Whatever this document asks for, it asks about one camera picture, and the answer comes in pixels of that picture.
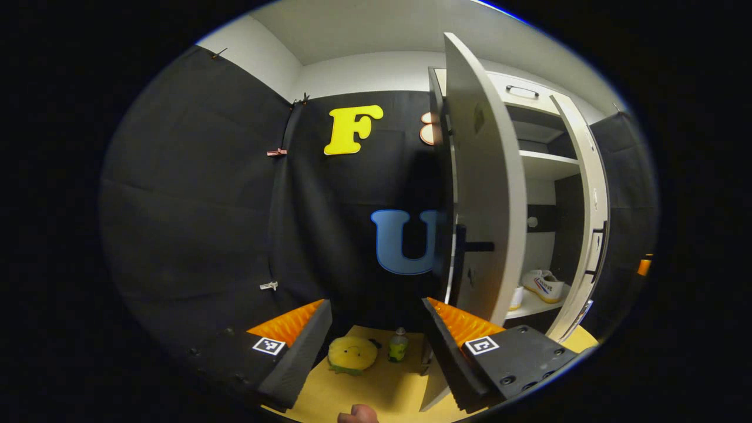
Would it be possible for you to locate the white shoe cabinet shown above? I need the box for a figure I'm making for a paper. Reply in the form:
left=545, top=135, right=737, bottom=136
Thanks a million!
left=428, top=66, right=594, bottom=335

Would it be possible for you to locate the black door handle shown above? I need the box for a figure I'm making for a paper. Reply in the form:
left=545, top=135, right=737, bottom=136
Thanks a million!
left=586, top=222, right=607, bottom=276
left=455, top=225, right=495, bottom=277

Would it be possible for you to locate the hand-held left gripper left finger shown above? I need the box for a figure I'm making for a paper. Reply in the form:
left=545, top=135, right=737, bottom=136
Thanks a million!
left=176, top=298, right=333, bottom=412

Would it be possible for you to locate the black backdrop cloth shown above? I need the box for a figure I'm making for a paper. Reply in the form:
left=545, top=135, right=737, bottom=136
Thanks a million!
left=100, top=46, right=453, bottom=365
left=590, top=112, right=659, bottom=341

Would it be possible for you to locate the white cabinet shelf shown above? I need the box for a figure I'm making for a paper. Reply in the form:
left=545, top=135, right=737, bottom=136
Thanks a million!
left=519, top=150, right=581, bottom=181
left=505, top=285, right=573, bottom=321

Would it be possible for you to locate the yellow plush toy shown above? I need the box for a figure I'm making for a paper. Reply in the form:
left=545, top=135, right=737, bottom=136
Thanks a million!
left=328, top=336, right=378, bottom=375

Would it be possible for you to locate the white cabinet door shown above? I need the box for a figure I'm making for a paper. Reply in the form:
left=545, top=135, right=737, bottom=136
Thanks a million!
left=546, top=94, right=610, bottom=344
left=420, top=32, right=528, bottom=412

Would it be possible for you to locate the green bottle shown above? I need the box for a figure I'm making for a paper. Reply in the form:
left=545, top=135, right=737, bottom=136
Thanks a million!
left=389, top=327, right=410, bottom=363

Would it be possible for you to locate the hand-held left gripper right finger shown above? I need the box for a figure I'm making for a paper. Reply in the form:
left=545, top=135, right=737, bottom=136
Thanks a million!
left=421, top=297, right=582, bottom=414

